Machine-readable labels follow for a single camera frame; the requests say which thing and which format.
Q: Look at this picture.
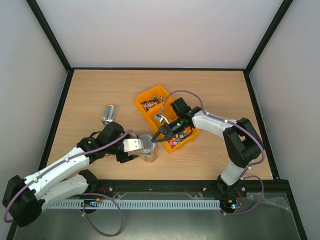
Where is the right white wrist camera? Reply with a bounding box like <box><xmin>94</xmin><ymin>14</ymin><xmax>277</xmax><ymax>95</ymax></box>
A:
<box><xmin>154</xmin><ymin>113</ymin><xmax>169</xmax><ymax>124</ymax></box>

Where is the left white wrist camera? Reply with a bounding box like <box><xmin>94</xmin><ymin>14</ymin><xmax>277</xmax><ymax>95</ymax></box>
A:
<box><xmin>122</xmin><ymin>138</ymin><xmax>143</xmax><ymax>153</ymax></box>

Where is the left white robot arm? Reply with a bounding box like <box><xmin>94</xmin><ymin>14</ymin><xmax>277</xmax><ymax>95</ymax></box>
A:
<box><xmin>2</xmin><ymin>122</ymin><xmax>144</xmax><ymax>227</ymax></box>

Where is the black aluminium frame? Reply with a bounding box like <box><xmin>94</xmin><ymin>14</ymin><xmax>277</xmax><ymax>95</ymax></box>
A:
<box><xmin>27</xmin><ymin>0</ymin><xmax>307</xmax><ymax>240</ymax></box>

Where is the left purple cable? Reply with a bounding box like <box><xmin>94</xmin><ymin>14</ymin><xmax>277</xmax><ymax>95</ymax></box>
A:
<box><xmin>3</xmin><ymin>128</ymin><xmax>138</xmax><ymax>237</ymax></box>

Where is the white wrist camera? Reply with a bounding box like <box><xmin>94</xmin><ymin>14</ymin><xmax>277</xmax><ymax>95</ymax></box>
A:
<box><xmin>154</xmin><ymin>113</ymin><xmax>169</xmax><ymax>124</ymax></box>
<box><xmin>122</xmin><ymin>138</ymin><xmax>143</xmax><ymax>153</ymax></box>

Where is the yellow bin with popsicle candies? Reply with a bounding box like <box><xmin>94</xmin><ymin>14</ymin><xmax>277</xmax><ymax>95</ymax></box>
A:
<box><xmin>145</xmin><ymin>97</ymin><xmax>177</xmax><ymax>133</ymax></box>

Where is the round metal jar lid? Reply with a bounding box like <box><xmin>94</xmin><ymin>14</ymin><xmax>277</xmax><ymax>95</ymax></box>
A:
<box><xmin>139</xmin><ymin>134</ymin><xmax>154</xmax><ymax>154</ymax></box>

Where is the metal candy scoop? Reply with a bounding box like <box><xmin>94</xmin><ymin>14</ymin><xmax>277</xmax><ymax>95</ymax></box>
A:
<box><xmin>102</xmin><ymin>105</ymin><xmax>116</xmax><ymax>132</ymax></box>

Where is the grey slotted cable duct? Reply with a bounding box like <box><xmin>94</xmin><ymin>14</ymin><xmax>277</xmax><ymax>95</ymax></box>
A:
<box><xmin>49</xmin><ymin>199</ymin><xmax>221</xmax><ymax>210</ymax></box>

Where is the clear glass jar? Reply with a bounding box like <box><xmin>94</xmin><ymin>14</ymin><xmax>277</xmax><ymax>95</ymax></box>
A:
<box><xmin>140</xmin><ymin>142</ymin><xmax>158</xmax><ymax>163</ymax></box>

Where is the yellow bin with lollipops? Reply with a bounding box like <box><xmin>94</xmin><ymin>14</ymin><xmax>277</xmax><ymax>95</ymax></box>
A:
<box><xmin>134</xmin><ymin>85</ymin><xmax>169</xmax><ymax>117</ymax></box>

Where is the yellow bin with star candies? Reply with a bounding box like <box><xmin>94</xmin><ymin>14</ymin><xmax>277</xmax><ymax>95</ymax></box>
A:
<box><xmin>162</xmin><ymin>127</ymin><xmax>200</xmax><ymax>154</ymax></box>

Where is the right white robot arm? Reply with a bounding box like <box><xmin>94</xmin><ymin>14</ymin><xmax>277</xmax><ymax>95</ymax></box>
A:
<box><xmin>151</xmin><ymin>97</ymin><xmax>266</xmax><ymax>196</ymax></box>

